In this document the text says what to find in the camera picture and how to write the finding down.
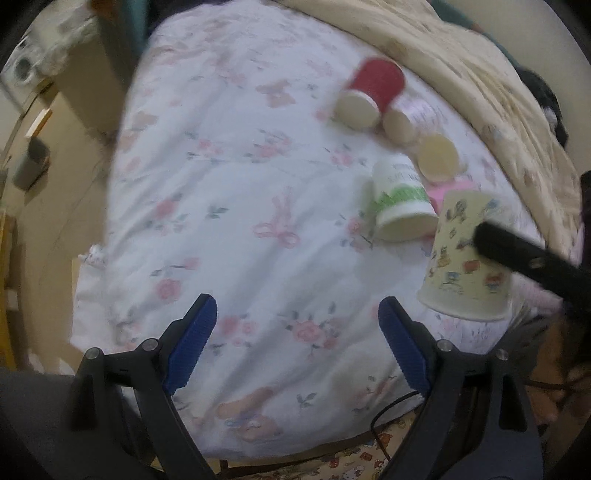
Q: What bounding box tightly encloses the beige quilt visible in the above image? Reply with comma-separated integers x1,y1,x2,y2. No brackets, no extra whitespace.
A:
281,0,583,266

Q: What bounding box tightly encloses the black cable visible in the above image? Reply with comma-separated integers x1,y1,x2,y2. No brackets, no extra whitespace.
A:
369,391,423,460

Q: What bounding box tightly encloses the yellow cartoon print sheet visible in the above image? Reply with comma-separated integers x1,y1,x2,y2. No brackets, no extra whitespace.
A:
217,408,426,480

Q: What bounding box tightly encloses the white appliance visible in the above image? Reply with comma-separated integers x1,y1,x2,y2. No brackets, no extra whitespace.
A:
0,25,63,90

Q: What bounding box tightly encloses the pale purple striped cup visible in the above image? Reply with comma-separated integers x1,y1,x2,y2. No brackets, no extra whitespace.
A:
382,95,437,145

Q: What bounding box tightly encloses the black and white plush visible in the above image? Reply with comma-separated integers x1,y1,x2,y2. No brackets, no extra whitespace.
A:
516,67,570,146

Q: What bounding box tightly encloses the pink fluffy cloth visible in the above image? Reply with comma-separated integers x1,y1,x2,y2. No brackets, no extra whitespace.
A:
507,272,566,315

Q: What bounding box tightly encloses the grey bin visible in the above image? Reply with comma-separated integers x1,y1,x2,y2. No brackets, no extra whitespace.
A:
12,137,51,191

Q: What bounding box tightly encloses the yellow cartoon print cup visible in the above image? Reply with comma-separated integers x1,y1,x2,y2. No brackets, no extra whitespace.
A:
418,191,514,322

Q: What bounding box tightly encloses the white cup with green print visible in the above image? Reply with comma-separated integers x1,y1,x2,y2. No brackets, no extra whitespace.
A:
372,156,438,243

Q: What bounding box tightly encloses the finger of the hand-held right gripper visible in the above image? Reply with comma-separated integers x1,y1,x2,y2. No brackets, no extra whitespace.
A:
475,222,591,320

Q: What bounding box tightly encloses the red cup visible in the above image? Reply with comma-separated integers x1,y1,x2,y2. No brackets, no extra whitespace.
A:
334,57,407,130

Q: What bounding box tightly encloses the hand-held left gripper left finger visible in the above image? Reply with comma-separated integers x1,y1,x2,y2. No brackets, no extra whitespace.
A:
68,294,219,480

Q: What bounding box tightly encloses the white floral blanket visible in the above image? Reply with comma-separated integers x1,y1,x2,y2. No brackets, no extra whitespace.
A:
69,0,555,462

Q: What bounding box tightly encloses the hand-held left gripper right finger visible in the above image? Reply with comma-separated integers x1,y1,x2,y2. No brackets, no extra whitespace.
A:
378,296,546,480

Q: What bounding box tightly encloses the pink cup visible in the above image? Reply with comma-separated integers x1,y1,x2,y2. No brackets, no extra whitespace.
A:
418,134,481,215

